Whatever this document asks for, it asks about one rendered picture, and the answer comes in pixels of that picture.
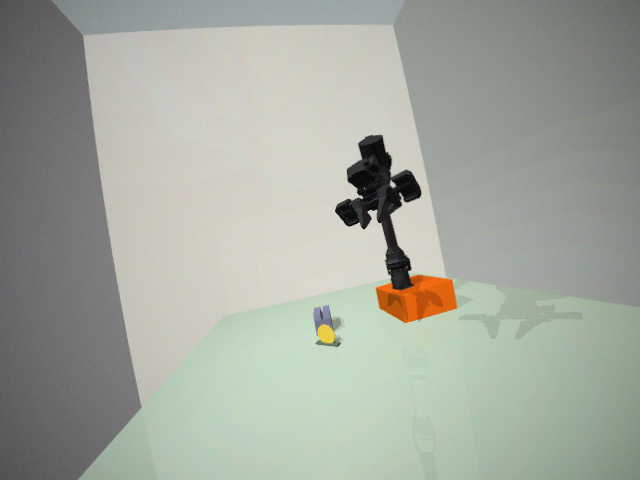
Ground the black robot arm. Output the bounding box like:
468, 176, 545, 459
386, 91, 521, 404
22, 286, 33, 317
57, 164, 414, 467
347, 135, 414, 291

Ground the thin gold coin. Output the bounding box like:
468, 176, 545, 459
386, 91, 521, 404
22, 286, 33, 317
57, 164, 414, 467
318, 325, 335, 343

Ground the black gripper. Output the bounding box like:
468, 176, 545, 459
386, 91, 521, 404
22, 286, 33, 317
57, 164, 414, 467
335, 170, 421, 229

